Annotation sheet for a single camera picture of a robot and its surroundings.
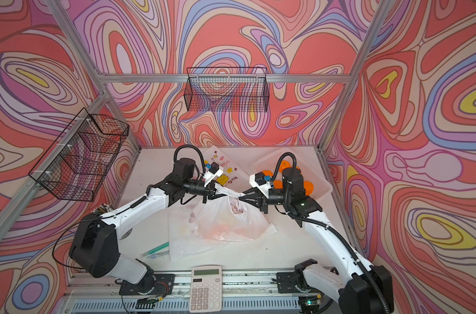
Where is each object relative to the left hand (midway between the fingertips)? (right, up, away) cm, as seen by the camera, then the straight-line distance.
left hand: (230, 194), depth 74 cm
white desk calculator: (-9, -35, -2) cm, 36 cm away
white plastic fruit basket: (+43, 0, +19) cm, 47 cm away
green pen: (-29, -23, +8) cm, 38 cm away
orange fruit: (+28, +11, +30) cm, 43 cm away
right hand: (+5, -2, -5) cm, 7 cm away
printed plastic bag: (0, +5, +30) cm, 30 cm away
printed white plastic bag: (0, -9, 0) cm, 9 cm away
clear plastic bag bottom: (-21, -21, +10) cm, 31 cm away
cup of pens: (-51, -6, +2) cm, 51 cm away
